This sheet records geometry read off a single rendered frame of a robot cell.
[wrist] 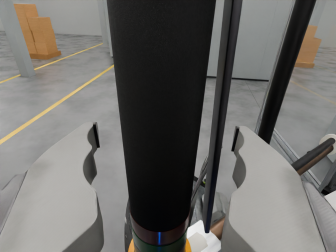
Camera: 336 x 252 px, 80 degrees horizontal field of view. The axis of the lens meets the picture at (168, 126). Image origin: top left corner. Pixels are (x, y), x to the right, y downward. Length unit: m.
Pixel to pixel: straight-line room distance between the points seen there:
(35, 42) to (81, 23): 5.98
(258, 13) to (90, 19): 10.10
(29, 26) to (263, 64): 7.14
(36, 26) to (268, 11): 6.70
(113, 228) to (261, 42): 5.07
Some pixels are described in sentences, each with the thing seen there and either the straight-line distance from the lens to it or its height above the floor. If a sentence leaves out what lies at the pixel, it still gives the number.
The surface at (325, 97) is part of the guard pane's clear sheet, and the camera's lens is 1.17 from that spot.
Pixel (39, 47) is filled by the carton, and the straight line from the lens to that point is 8.39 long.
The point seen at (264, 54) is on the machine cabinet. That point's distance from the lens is 5.83.
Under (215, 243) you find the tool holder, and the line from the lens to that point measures 0.20.
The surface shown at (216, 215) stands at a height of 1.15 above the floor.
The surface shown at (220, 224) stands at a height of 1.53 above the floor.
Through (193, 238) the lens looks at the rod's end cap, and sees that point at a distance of 0.20.
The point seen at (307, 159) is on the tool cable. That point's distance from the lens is 0.31.
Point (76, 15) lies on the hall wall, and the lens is 14.12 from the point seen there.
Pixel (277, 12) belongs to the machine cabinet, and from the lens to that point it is 5.76.
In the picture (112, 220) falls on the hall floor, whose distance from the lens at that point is 2.10.
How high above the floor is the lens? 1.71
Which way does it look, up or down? 31 degrees down
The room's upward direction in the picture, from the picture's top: 2 degrees clockwise
